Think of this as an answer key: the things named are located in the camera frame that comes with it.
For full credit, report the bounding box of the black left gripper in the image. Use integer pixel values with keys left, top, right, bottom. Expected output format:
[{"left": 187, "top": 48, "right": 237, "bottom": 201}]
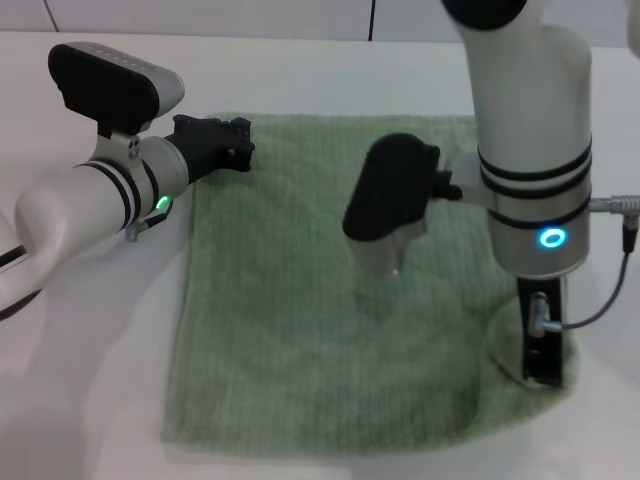
[{"left": 163, "top": 114, "right": 257, "bottom": 185}]

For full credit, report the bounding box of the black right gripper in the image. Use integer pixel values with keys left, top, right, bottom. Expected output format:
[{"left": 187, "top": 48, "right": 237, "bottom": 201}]
[{"left": 516, "top": 273, "right": 570, "bottom": 387}]

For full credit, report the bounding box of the grey left arm cable plug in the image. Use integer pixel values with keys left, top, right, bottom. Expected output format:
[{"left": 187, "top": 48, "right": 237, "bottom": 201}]
[{"left": 124, "top": 204, "right": 174, "bottom": 244}]

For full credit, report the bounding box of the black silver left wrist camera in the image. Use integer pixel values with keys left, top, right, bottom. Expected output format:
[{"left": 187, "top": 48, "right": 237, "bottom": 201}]
[{"left": 47, "top": 41, "right": 187, "bottom": 151}]

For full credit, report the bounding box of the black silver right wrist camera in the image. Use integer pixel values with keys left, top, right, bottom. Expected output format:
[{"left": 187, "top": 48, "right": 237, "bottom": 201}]
[{"left": 341, "top": 132, "right": 484, "bottom": 275}]

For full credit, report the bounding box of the grey right arm cable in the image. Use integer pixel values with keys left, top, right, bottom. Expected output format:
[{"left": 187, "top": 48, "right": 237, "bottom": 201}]
[{"left": 528, "top": 193, "right": 640, "bottom": 340}]

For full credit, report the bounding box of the green terry towel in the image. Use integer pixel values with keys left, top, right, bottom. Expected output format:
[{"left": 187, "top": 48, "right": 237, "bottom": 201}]
[{"left": 159, "top": 111, "right": 582, "bottom": 452}]

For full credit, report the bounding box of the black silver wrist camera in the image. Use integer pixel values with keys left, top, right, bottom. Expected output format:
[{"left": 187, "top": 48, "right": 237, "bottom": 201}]
[
  {"left": 341, "top": 132, "right": 484, "bottom": 275},
  {"left": 47, "top": 41, "right": 187, "bottom": 151}
]

